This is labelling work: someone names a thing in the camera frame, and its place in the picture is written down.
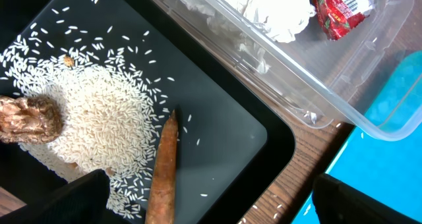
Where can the brown carrot-like food scrap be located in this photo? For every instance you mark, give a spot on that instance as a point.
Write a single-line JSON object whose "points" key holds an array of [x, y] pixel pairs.
{"points": [[161, 204]]}

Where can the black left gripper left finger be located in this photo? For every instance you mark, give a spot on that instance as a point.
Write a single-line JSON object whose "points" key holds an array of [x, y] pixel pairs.
{"points": [[81, 201]]}

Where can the black plastic tray bin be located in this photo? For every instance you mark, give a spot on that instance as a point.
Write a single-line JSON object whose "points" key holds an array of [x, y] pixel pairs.
{"points": [[230, 143]]}

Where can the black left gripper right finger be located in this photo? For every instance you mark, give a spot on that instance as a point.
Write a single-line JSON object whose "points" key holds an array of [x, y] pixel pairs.
{"points": [[338, 203]]}

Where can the white tissue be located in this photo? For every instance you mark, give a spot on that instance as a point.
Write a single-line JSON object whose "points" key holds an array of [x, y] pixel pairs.
{"points": [[280, 20]]}

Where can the clear plastic waste bin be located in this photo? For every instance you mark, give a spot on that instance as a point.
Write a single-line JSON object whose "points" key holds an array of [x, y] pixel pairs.
{"points": [[360, 79]]}

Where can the red snack wrapper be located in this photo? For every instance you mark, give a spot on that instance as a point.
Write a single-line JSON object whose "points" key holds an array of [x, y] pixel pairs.
{"points": [[339, 17]]}

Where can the brown shiitake mushroom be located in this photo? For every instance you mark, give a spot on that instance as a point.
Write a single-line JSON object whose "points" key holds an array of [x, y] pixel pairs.
{"points": [[33, 120]]}

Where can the teal serving tray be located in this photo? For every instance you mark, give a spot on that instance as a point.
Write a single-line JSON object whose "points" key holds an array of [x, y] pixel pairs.
{"points": [[389, 172]]}

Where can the pile of white rice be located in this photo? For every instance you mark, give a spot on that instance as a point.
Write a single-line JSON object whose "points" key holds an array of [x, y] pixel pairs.
{"points": [[106, 68]]}

